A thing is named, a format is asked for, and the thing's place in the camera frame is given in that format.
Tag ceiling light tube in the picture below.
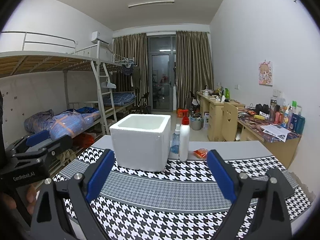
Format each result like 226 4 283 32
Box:
128 1 175 8

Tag white foam box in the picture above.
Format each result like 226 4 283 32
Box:
109 114 172 173

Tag glass balcony door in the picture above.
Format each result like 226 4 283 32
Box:
147 36 177 111

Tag dark thermos flask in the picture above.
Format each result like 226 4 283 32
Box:
270 99 278 121

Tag houndstooth tablecloth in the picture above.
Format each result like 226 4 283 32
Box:
51 140 313 240

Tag white pump bottle red cap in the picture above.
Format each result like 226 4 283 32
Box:
179 109 191 162

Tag wooden desk with printed cover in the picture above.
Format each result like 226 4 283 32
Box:
237 107 301 169

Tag person's left hand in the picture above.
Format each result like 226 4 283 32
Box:
0 183 38 215

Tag grey bucket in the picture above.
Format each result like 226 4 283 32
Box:
190 116 204 131

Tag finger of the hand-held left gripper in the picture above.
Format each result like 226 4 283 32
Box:
12 134 74 165
4 129 51 156

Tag black folding chair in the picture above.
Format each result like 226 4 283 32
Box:
131 92 152 114

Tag blue plaid quilt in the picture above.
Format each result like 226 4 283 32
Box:
50 112 101 139

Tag tall white bottle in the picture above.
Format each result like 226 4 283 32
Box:
287 104 294 128

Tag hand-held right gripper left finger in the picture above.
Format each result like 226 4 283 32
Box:
30 149 115 240

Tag white metal bunk bed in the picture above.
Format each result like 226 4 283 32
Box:
0 31 118 155
112 53 137 113

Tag printed paper sheets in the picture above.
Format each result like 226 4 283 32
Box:
260 124 292 142

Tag yellowish cloth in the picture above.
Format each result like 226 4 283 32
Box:
55 149 77 167

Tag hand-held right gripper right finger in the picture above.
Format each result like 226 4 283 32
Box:
206 149 295 240

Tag red bag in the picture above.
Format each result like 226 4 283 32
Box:
74 133 96 147

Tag grey cloth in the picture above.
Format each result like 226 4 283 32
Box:
24 109 54 134

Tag white bed ladder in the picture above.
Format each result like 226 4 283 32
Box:
91 61 118 131

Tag clear blue spray bottle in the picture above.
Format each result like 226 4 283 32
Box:
170 123 181 155

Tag pink cartoon wall poster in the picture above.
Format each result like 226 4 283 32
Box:
259 60 274 86

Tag light wooden desk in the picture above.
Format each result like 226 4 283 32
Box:
196 91 246 142

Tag white air conditioner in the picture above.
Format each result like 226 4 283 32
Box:
91 31 110 46

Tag wooden chair with smiley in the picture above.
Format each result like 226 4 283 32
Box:
222 102 239 142

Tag dark hanging clothes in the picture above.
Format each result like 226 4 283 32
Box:
121 64 134 77

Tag brown curtain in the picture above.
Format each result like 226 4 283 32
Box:
176 31 215 111
113 33 148 111

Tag red snack packet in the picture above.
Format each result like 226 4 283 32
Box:
193 148 209 160

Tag dark blue cloth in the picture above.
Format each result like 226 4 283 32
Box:
76 107 99 114

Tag blue plaid mattress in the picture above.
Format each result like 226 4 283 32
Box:
102 92 137 107

